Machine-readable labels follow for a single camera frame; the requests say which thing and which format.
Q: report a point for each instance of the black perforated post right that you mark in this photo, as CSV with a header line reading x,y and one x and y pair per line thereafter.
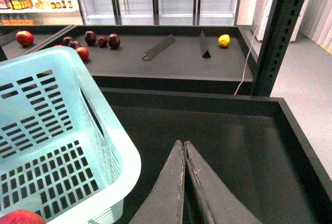
x,y
271,55

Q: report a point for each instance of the black tray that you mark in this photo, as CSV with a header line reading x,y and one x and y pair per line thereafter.
x,y
178,68
254,145
43,36

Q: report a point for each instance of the small red apple cluster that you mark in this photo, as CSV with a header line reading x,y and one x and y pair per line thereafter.
x,y
83,53

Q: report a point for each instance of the white chest freezer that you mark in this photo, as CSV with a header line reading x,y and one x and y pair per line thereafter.
x,y
287,14

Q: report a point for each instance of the black upper left tray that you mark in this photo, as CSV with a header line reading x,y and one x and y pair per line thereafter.
x,y
43,36

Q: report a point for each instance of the black upper right tray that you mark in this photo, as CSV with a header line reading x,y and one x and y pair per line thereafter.
x,y
178,68

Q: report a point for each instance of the dark plum upper left cluster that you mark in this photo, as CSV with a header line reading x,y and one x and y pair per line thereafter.
x,y
67,40

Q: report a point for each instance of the black triangular divider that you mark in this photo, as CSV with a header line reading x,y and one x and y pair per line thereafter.
x,y
204,47

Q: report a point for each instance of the black lower tray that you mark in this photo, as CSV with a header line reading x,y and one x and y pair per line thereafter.
x,y
254,145

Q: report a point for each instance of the dark plum cluster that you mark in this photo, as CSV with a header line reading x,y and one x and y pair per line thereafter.
x,y
74,44
67,40
90,38

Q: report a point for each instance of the dark plum top cluster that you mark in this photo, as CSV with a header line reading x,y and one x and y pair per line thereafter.
x,y
90,38

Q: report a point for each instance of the red yellow apple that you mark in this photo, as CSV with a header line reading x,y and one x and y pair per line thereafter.
x,y
22,217

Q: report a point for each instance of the red apple behind post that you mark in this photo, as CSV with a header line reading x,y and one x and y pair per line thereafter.
x,y
25,38

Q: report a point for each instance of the turquoise plastic shopping basket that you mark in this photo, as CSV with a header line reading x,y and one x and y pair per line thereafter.
x,y
64,153

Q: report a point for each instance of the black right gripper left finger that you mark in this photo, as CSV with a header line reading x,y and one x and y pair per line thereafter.
x,y
165,202

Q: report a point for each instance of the small dark plum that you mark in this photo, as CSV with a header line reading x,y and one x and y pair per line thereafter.
x,y
102,42

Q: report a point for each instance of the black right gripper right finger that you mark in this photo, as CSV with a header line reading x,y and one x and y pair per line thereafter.
x,y
209,199

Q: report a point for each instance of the black divider left of lemon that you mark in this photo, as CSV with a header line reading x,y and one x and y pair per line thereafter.
x,y
158,48

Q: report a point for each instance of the white shelf with bottles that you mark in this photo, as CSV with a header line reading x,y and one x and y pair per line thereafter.
x,y
40,12

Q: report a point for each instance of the large dark plum right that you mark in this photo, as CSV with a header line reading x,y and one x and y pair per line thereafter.
x,y
114,41

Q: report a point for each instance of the dark plum centre cluster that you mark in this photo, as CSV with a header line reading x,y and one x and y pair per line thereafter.
x,y
74,44

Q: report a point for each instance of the yellow lemon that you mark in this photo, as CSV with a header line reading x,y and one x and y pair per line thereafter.
x,y
224,41

